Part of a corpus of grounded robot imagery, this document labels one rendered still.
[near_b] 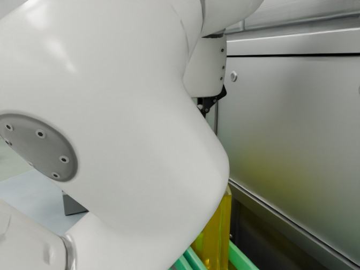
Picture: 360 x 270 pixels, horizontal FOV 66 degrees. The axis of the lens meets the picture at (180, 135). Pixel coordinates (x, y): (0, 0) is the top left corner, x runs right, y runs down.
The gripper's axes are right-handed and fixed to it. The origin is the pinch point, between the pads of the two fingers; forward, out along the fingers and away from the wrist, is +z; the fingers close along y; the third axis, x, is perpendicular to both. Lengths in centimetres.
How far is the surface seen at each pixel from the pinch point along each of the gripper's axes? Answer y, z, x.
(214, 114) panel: -13.1, 5.5, -12.3
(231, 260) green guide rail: -4.7, 20.7, 14.6
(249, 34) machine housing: -16.3, -13.6, -9.5
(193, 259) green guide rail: 2.7, 18.3, 13.8
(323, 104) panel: -14.3, -8.2, 13.8
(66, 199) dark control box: 22, 48, -41
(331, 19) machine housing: -15.3, -19.0, 9.4
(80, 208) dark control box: 18, 52, -40
